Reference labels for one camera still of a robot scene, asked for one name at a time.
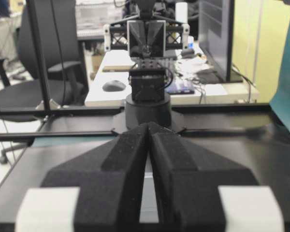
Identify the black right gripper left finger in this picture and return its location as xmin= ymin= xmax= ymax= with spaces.
xmin=15 ymin=124 xmax=148 ymax=232

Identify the black computer mouse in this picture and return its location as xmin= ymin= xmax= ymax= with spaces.
xmin=102 ymin=80 xmax=126 ymax=92

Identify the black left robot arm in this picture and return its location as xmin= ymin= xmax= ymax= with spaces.
xmin=15 ymin=17 xmax=174 ymax=232

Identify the black computer monitor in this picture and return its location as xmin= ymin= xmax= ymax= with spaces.
xmin=198 ymin=0 xmax=243 ymax=83

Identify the white office desk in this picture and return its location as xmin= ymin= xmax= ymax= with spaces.
xmin=85 ymin=50 xmax=259 ymax=108

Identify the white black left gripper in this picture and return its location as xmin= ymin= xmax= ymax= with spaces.
xmin=103 ymin=19 xmax=190 ymax=58

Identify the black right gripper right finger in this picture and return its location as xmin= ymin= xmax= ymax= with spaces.
xmin=148 ymin=123 xmax=285 ymax=232

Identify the black office chair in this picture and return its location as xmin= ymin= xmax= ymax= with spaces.
xmin=0 ymin=0 xmax=89 ymax=164

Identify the black vertical frame post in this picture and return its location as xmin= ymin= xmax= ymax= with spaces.
xmin=27 ymin=0 xmax=50 ymax=111

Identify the black horizontal frame rail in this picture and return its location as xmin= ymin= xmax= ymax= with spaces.
xmin=0 ymin=131 xmax=117 ymax=142

